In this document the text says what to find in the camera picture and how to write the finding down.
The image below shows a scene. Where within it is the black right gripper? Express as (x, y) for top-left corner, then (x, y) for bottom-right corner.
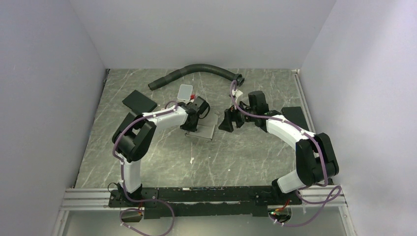
(219, 99), (257, 133)

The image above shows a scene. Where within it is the white cardboard box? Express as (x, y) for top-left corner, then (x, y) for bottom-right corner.
(185, 110), (219, 141)

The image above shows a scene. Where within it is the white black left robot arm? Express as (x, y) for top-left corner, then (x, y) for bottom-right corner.
(112, 96), (210, 207)

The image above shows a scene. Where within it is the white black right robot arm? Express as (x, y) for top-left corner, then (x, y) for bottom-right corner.
(219, 89), (339, 204)

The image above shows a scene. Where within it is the black flat rectangular box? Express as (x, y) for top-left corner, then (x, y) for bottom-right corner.
(122, 90), (157, 114)

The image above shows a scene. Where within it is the clear white plastic case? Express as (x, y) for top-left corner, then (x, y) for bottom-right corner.
(177, 84), (193, 102)

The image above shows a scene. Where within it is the black corrugated hose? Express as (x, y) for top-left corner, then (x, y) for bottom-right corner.
(148, 63), (245, 91)

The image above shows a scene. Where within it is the black mounting base rail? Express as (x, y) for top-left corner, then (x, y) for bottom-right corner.
(108, 185), (301, 219)

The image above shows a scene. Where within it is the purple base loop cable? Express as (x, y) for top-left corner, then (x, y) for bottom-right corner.
(119, 197), (177, 236)

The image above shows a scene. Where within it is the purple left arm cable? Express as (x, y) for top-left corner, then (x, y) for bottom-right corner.
(112, 100), (180, 203)

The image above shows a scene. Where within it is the aluminium frame rail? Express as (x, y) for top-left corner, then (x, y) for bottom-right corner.
(60, 188), (111, 211)

